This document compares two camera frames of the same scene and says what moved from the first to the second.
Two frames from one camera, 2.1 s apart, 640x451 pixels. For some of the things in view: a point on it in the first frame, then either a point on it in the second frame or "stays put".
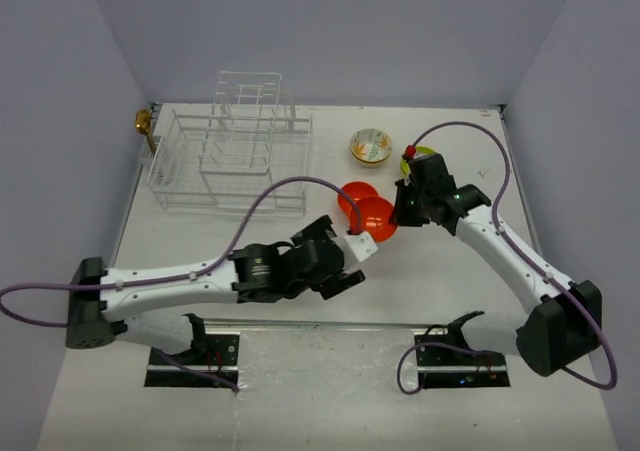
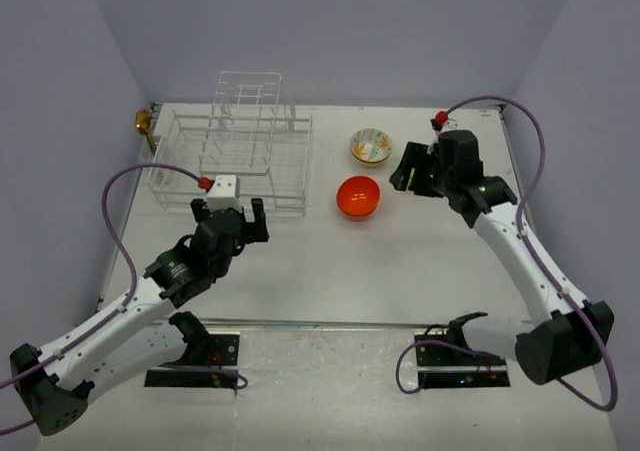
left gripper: x=338 y=281 -> x=254 y=231
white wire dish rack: x=251 y=153 stays put
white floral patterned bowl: x=370 y=145 stays put
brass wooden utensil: x=142 y=124 stays put
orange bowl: x=357 y=190 -> x=357 y=211
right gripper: x=399 y=215 -> x=417 y=155
